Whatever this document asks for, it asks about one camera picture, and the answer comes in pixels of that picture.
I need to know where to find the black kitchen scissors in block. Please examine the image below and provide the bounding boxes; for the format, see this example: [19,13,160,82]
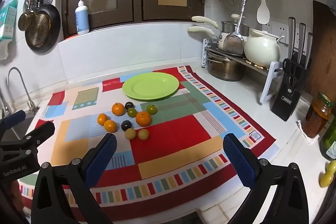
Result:
[282,59,302,90]

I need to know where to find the large steel stockpot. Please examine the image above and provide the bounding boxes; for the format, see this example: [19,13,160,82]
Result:
[206,51,245,82]

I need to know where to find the white ceramic teapot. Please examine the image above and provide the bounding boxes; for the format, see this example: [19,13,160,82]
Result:
[244,29,284,68]

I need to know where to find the yellow plum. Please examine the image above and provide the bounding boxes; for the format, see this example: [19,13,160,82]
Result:
[138,129,150,140]
[125,128,137,140]

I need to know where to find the steel knife handle right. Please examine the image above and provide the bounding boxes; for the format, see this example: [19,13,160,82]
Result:
[305,32,313,69]

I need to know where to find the cream pan lower handle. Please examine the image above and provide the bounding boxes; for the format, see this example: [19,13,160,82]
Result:
[187,26,216,36]

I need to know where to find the brass hanging small pan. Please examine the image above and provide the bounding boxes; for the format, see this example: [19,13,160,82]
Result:
[18,11,35,31]

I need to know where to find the dark plum front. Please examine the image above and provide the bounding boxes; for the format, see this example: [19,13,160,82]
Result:
[121,120,132,131]

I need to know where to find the dark plum back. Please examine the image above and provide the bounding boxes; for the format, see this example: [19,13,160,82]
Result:
[125,101,134,110]

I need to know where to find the white wall power sockets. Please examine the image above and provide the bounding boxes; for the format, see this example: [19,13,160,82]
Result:
[262,20,299,49]

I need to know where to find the green tomato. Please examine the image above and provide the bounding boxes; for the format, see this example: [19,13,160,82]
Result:
[146,105,158,115]
[127,107,137,118]

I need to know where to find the chrome sink faucet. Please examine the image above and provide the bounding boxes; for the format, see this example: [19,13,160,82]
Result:
[0,66,40,119]

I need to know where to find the cream pan upper handle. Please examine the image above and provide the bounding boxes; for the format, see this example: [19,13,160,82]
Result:
[191,16,219,29]

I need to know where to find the steel knife handle left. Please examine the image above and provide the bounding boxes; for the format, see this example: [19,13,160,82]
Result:
[288,16,295,59]

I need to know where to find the blue white pump bottle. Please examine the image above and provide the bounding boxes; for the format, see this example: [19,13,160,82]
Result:
[75,0,89,35]

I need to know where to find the green glass bottle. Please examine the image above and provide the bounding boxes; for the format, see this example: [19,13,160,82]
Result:
[319,118,336,161]

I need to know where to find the colourful patchwork table mat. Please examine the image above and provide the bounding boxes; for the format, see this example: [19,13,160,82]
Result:
[33,66,275,214]

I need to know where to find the brown wooden cutting board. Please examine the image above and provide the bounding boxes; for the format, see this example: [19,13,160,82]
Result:
[305,1,335,102]

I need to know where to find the small orange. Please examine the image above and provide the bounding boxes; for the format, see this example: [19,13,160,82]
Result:
[97,113,108,126]
[104,120,117,133]

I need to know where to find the yellow green fruit at edge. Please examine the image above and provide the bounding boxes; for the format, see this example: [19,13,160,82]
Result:
[319,160,336,188]

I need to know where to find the large orange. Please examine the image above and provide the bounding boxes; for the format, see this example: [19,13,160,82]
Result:
[135,111,152,127]

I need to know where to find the teal white box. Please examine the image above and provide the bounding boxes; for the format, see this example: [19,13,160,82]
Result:
[0,0,18,41]

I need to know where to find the steel pot with lid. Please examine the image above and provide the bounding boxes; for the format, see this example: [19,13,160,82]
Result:
[222,14,249,36]

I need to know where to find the dark plum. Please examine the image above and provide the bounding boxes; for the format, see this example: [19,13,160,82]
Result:
[125,101,134,110]
[121,120,132,131]

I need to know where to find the steel knife handle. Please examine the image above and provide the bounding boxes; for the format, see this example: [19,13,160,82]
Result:
[288,16,295,59]
[297,23,306,64]
[305,32,313,69]

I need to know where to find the green plastic plate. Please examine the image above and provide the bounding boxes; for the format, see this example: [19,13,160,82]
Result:
[122,72,179,101]

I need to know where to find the steel knife handle middle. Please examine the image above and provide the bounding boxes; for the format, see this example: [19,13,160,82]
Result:
[297,23,306,64]

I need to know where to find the jar of chili sauce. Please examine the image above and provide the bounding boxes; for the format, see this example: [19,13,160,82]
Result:
[302,92,333,138]

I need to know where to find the cream pan handle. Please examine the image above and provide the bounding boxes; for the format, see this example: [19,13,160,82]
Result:
[187,26,216,36]
[191,16,219,29]

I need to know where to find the white metal shelf rack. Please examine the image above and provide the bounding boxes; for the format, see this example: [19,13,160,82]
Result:
[201,39,283,105]

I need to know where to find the black knife block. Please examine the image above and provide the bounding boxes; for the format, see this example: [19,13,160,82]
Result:
[271,65,307,121]

